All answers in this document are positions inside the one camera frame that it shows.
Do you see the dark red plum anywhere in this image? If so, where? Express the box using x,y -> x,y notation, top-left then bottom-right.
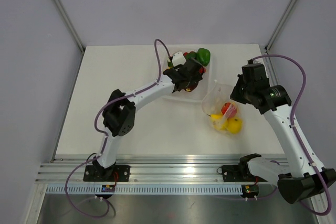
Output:
184,82 -> 198,92

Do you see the red lychee bunch with leaves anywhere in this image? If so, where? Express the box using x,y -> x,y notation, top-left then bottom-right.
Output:
167,51 -> 206,74

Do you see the red tomato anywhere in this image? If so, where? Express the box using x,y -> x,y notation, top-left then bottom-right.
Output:
221,102 -> 238,119

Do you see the clear zip top bag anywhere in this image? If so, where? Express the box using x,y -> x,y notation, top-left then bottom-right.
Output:
201,80 -> 244,138

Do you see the yellow lemon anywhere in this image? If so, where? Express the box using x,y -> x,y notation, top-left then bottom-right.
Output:
226,118 -> 243,134

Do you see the yellow bell pepper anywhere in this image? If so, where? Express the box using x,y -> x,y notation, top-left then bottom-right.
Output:
212,116 -> 227,131

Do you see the yellow pear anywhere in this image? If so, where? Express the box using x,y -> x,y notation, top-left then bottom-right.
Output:
208,113 -> 223,122

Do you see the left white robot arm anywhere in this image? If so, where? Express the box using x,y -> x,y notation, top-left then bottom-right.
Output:
92,58 -> 204,181

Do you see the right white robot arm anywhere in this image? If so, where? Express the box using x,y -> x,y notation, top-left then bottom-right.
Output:
230,61 -> 335,204

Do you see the green bell pepper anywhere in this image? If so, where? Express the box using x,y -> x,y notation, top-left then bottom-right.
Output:
196,48 -> 211,67

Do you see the white plastic basket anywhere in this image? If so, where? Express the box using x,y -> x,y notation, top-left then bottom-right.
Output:
163,45 -> 213,103

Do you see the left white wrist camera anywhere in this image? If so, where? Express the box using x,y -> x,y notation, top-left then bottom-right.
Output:
171,51 -> 186,67

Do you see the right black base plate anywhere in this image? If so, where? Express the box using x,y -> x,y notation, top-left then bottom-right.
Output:
216,165 -> 266,183

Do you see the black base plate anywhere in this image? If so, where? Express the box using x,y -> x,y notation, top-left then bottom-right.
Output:
83,165 -> 130,182
216,165 -> 266,183

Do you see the aluminium mounting rail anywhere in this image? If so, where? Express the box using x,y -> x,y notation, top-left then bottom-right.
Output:
35,154 -> 241,185

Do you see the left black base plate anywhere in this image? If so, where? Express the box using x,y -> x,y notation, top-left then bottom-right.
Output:
83,165 -> 130,182

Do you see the white slotted cable duct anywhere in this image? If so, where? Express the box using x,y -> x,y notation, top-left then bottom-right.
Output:
46,184 -> 243,195

